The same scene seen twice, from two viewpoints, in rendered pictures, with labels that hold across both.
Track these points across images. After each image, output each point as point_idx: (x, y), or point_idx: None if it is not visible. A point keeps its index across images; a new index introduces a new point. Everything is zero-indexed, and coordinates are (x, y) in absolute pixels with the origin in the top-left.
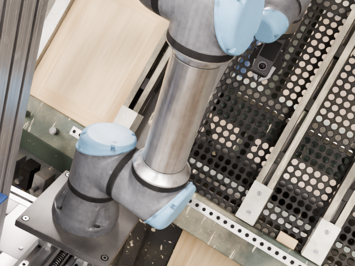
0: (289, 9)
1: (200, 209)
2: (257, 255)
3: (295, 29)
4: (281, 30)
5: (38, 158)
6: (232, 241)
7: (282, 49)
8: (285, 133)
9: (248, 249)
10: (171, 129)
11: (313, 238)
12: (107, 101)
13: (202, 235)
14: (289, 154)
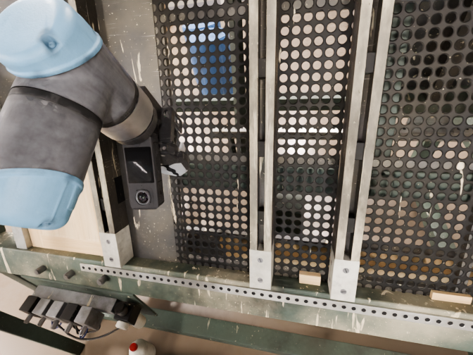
0: (32, 140)
1: (217, 289)
2: (288, 308)
3: (143, 121)
4: (43, 206)
5: (79, 291)
6: (260, 303)
7: (165, 144)
8: (253, 193)
9: (278, 306)
10: None
11: (334, 281)
12: (93, 227)
13: (233, 308)
14: (268, 212)
